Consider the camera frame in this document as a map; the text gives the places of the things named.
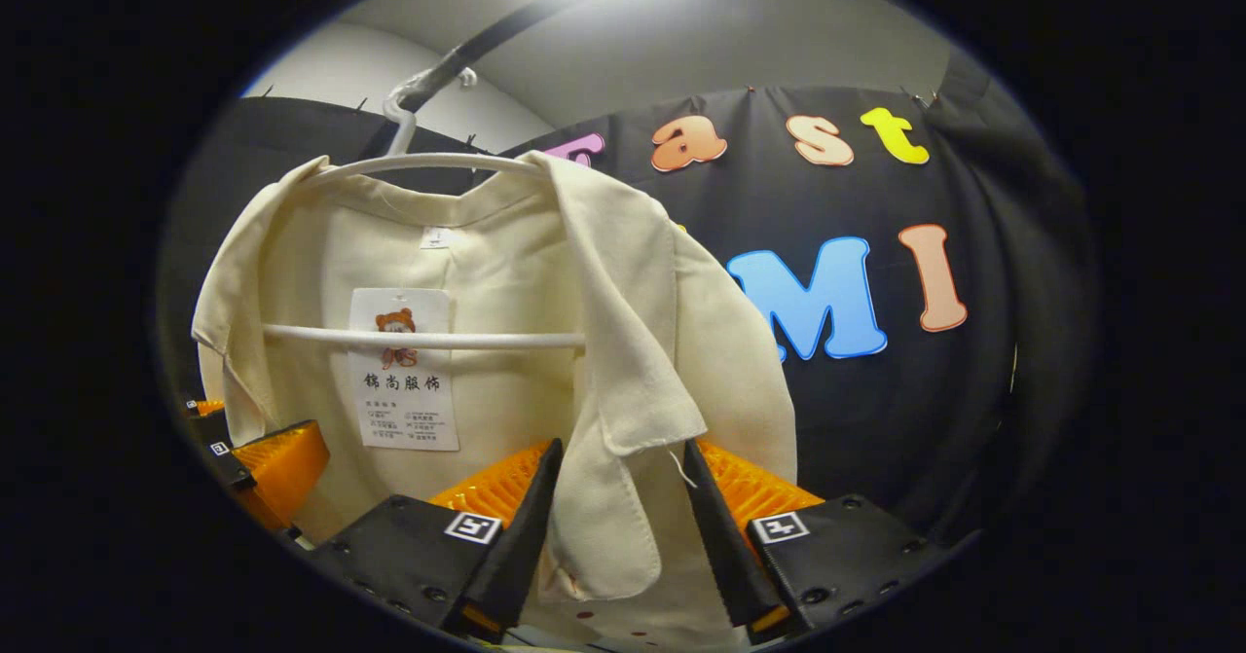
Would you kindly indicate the white plastic clothes hanger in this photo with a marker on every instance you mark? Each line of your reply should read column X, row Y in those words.
column 438, row 338

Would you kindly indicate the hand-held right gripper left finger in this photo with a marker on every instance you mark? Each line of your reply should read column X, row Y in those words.
column 516, row 556

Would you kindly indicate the cream collared shirt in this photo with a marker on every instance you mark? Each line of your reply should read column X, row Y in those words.
column 506, row 273

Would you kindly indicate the black metal clothes rack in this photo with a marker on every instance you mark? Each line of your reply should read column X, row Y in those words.
column 506, row 33

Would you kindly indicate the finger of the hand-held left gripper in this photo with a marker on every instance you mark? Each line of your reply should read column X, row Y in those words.
column 282, row 468
column 206, row 407

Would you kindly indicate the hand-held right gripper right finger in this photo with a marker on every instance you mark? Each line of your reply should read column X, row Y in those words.
column 720, row 546

